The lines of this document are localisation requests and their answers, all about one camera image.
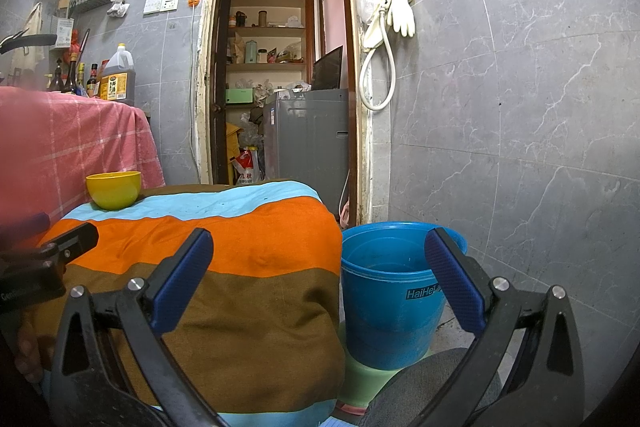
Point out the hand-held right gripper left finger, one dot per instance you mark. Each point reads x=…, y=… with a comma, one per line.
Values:
x=182, y=279

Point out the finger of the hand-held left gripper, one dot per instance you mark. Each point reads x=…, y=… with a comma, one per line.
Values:
x=25, y=227
x=75, y=239

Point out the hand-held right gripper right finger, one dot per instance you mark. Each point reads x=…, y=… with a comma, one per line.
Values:
x=452, y=282

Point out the blue bucket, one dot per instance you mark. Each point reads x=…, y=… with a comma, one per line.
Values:
x=385, y=317

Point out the person's left hand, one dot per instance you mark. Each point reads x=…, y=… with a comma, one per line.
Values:
x=32, y=352

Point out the yellow bowl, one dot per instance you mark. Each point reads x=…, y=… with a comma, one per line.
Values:
x=114, y=192

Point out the orange blue brown striped blanket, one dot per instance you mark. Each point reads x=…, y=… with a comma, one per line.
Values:
x=240, y=257

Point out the pink checked cloth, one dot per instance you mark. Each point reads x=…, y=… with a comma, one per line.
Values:
x=75, y=142

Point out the red white rice bag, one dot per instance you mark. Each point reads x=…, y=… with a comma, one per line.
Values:
x=246, y=169

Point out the green plastic stool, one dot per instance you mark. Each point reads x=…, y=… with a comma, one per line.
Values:
x=362, y=377

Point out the yellow bag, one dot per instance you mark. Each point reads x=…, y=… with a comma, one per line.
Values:
x=232, y=142

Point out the dark sauce bottle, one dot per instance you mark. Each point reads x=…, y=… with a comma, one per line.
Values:
x=92, y=82

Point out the cooking wine jug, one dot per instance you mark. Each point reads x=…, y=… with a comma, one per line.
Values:
x=117, y=79

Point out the grey small fridge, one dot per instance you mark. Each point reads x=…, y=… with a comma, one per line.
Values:
x=305, y=142

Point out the green box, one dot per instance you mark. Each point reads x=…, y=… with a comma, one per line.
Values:
x=239, y=96

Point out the dark brown door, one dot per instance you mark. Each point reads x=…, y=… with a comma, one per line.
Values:
x=220, y=82

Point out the pale green jar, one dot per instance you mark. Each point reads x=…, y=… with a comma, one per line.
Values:
x=251, y=52

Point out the white rag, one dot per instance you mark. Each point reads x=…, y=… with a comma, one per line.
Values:
x=119, y=4

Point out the wooden shelf unit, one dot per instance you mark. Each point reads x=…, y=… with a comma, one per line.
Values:
x=270, y=28

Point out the white rubber glove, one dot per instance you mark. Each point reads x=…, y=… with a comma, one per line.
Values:
x=404, y=14

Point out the brown canister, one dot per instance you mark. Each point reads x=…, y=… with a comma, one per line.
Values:
x=262, y=19

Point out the clear plastic bag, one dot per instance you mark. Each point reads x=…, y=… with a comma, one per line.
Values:
x=369, y=4

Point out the wooden door frame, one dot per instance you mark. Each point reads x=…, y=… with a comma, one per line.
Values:
x=356, y=107

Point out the grey wall rack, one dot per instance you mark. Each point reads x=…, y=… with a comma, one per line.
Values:
x=92, y=4

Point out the white wall switch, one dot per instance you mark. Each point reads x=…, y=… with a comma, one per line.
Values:
x=152, y=6

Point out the white wall socket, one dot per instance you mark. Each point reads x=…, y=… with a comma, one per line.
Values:
x=170, y=3

